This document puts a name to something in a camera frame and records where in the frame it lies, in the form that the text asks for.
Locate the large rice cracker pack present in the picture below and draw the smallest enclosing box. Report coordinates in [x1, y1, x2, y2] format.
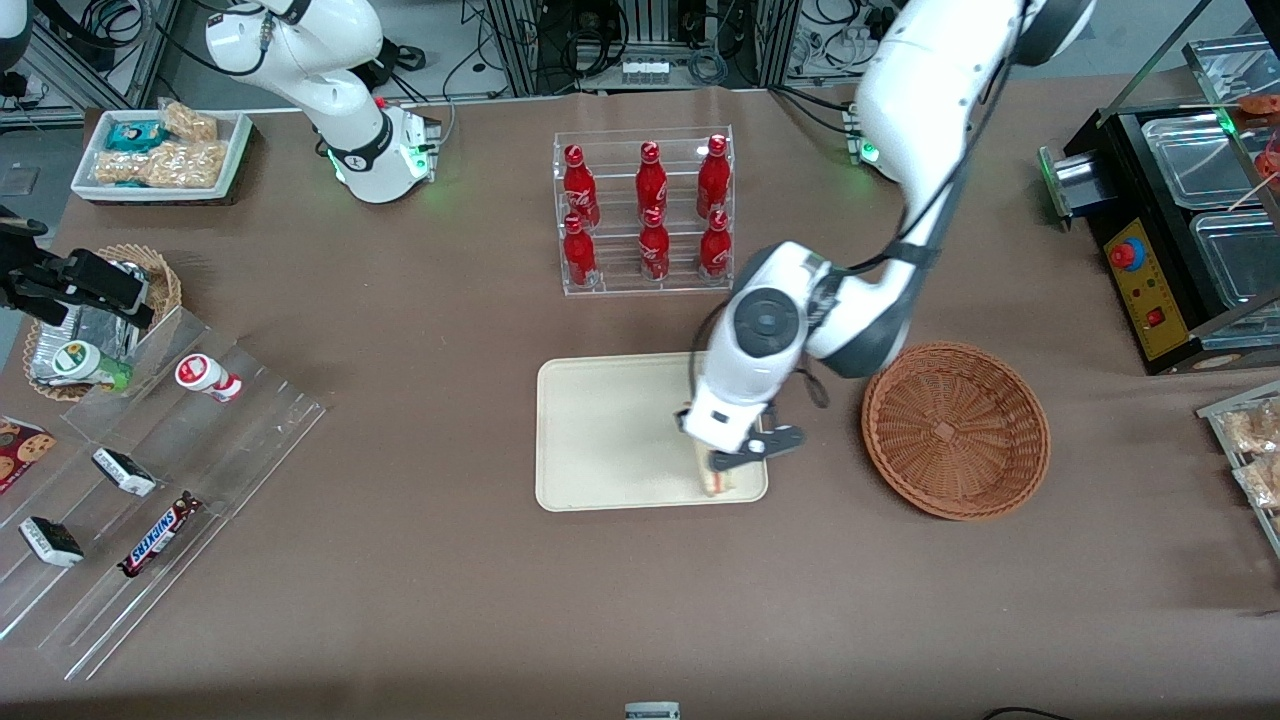
[93, 140, 229, 189]

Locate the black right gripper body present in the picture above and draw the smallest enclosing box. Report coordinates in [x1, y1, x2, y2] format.
[0, 250, 69, 323]

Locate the clear snack bag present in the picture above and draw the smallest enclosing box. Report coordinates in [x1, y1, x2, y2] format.
[1235, 455, 1280, 511]
[1222, 398, 1280, 456]

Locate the small light wicker basket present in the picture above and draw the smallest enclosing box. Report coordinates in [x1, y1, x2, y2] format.
[22, 244, 183, 403]

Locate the small rice cracker pack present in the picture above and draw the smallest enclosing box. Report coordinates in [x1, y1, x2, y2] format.
[160, 100, 219, 143]

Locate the Snickers chocolate bar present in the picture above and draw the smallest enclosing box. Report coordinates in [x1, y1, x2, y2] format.
[118, 492, 204, 578]

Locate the green-capped drink bottle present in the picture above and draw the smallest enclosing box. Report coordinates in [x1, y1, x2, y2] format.
[50, 340, 133, 391]

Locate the clear acrylic bottle rack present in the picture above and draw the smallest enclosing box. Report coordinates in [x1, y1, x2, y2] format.
[552, 126, 736, 297]

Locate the black food warmer machine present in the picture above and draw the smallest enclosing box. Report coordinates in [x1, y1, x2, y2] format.
[1038, 35, 1280, 376]

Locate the teal snack packet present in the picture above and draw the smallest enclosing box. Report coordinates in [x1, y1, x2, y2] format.
[105, 120, 166, 153]

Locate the silver foil package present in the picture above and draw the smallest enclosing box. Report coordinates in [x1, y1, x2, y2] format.
[30, 262, 151, 386]

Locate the black chocolate box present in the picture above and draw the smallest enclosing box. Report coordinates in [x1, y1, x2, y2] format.
[19, 516, 85, 568]
[91, 447, 158, 498]

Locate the red food skewer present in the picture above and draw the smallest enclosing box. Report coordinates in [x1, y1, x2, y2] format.
[1228, 140, 1280, 213]

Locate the cream rectangular plastic tray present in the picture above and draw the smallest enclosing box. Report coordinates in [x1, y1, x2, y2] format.
[535, 352, 769, 513]

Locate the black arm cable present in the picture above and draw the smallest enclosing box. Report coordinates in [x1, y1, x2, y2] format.
[845, 0, 1036, 276]

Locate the chocolate chip cookie package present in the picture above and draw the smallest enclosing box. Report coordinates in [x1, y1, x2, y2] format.
[0, 415, 57, 496]

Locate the aluminium frame rack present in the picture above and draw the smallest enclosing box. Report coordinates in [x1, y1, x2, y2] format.
[487, 0, 801, 96]

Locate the large brown wicker basket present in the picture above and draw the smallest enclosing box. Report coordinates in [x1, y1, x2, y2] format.
[861, 342, 1051, 521]

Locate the clear acrylic tiered display stand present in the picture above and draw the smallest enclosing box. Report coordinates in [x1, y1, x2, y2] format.
[0, 305, 328, 683]

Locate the red-capped white yogurt bottle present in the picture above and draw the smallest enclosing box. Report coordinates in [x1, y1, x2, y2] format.
[175, 353, 243, 404]

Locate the white snack tray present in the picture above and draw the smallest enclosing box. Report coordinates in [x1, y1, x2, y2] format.
[70, 108, 254, 206]

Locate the red Coca-Cola bottle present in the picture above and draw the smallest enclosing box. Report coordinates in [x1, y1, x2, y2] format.
[697, 134, 732, 219]
[636, 141, 669, 216]
[562, 214, 599, 289]
[563, 144, 601, 229]
[638, 208, 671, 282]
[699, 209, 733, 279]

